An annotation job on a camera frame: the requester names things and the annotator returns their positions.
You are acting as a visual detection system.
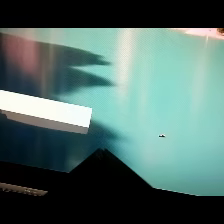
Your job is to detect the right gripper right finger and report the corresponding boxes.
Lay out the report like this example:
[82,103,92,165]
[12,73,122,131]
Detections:
[103,148,159,197]

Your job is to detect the silver frame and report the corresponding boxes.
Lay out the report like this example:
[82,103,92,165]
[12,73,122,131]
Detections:
[0,181,49,197]

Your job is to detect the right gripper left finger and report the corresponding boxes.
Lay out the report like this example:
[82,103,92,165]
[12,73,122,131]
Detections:
[61,148,105,197]

